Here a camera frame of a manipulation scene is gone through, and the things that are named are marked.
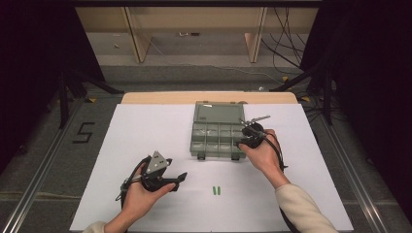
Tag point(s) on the black metal stand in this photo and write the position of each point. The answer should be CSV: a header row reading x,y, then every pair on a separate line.
x,y
64,97
327,97

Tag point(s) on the person's left hand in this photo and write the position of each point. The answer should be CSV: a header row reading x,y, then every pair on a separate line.
x,y
139,200

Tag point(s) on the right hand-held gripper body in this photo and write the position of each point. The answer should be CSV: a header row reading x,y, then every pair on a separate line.
x,y
252,132

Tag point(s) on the black curtain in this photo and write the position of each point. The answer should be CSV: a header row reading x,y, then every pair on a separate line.
x,y
35,64
372,81

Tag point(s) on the white board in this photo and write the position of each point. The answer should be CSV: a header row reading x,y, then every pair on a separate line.
x,y
145,136

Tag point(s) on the light wooden desk frame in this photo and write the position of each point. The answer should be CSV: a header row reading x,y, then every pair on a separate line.
x,y
200,19

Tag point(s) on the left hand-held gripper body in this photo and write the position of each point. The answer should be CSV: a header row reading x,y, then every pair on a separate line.
x,y
157,168

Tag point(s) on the person's right hand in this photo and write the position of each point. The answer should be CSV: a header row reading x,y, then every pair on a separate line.
x,y
264,158

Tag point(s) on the translucent grey compartment box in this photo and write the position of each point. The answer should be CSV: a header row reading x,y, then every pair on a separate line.
x,y
220,129

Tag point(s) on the metal floor rail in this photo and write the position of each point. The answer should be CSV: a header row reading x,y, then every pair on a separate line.
x,y
353,174
39,181

